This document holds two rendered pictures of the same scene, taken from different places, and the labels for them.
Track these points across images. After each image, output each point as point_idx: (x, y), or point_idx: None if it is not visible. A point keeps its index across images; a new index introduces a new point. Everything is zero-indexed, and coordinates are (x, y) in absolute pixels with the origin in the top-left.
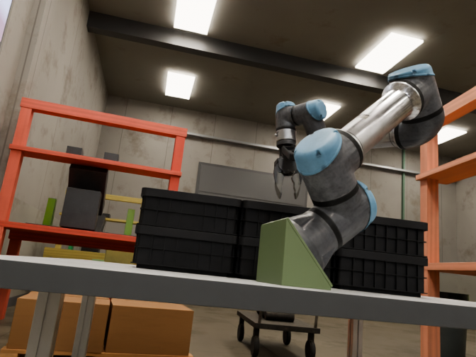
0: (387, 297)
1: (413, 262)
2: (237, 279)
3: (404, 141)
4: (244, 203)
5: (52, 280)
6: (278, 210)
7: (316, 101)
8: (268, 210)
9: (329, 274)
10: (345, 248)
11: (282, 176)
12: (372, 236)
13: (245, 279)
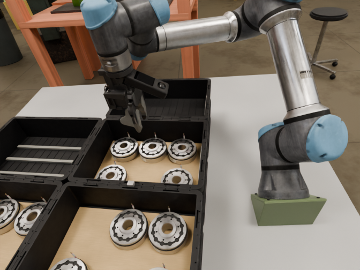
0: (336, 184)
1: (210, 108)
2: (257, 239)
3: (239, 40)
4: (201, 189)
5: None
6: (205, 163)
7: (166, 1)
8: (204, 171)
9: None
10: (208, 137)
11: (138, 111)
12: None
13: (214, 223)
